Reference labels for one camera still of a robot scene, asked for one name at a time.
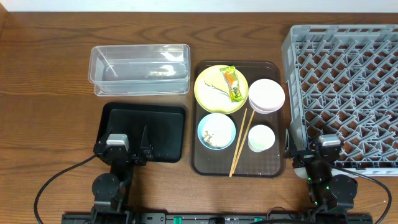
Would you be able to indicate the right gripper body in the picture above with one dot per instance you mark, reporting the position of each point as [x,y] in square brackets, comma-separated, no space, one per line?
[308,156]

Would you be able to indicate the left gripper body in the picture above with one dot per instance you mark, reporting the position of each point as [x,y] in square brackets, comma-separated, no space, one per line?
[125,156]

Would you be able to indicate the white cup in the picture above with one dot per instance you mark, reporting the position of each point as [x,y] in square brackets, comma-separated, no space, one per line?
[260,138]

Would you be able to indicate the light blue bowl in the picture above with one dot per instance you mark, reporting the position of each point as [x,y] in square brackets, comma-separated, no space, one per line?
[216,120]

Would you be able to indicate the white napkin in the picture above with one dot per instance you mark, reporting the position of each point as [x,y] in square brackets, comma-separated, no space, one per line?
[215,88]

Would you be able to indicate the pink bowl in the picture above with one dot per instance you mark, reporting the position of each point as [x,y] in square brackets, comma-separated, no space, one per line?
[266,96]

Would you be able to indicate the green snack wrapper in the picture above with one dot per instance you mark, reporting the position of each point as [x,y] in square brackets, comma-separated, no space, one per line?
[231,78]

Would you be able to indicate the rice pile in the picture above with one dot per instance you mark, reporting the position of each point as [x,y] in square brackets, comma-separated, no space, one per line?
[216,137]

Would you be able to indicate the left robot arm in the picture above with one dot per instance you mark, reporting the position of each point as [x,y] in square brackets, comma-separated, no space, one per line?
[111,190]

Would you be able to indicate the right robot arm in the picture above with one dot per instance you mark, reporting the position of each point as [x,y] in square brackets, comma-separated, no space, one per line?
[333,195]

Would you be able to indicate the black waste tray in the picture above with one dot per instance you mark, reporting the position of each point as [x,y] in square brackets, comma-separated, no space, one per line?
[165,126]

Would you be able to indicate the grey dishwasher rack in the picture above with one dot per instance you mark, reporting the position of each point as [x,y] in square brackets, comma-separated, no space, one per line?
[342,80]

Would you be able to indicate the dark brown serving tray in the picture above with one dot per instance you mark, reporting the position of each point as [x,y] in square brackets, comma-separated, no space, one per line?
[266,164]

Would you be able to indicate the clear plastic bin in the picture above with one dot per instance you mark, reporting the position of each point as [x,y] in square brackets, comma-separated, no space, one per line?
[140,70]

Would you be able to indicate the right wooden chopstick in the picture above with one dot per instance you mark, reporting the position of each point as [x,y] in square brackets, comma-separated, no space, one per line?
[243,139]

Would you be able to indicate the wooden chopstick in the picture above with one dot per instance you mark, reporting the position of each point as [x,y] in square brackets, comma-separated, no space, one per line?
[243,139]
[237,144]

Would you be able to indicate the yellow plate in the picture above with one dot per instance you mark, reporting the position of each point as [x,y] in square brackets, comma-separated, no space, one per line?
[212,100]

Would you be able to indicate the left wooden chopstick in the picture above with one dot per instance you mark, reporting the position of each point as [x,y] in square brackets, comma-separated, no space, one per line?
[237,144]

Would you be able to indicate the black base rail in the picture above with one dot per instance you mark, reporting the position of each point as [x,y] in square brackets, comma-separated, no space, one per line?
[161,218]

